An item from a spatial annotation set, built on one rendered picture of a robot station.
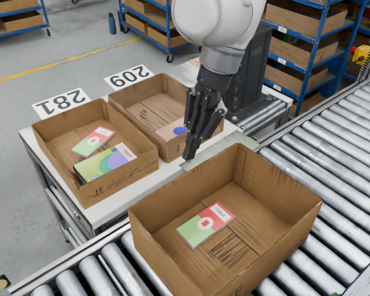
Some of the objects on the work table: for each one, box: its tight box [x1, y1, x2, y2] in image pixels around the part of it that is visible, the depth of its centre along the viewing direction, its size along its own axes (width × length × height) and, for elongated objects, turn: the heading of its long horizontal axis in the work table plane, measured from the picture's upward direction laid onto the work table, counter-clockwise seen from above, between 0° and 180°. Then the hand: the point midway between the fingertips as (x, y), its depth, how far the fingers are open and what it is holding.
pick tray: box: [107, 73, 225, 163], centre depth 129 cm, size 28×38×10 cm
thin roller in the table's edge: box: [236, 99, 281, 128], centre depth 139 cm, size 2×28×2 cm, turn 131°
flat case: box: [154, 116, 189, 143], centre depth 126 cm, size 14×19×2 cm
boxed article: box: [71, 126, 116, 159], centre depth 122 cm, size 8×16×2 cm, turn 151°
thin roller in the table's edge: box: [240, 102, 286, 132], centre depth 138 cm, size 2×28×2 cm, turn 131°
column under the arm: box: [223, 22, 275, 124], centre depth 135 cm, size 26×26×33 cm
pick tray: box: [31, 98, 159, 210], centre depth 114 cm, size 28×38×10 cm
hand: (191, 146), depth 82 cm, fingers closed
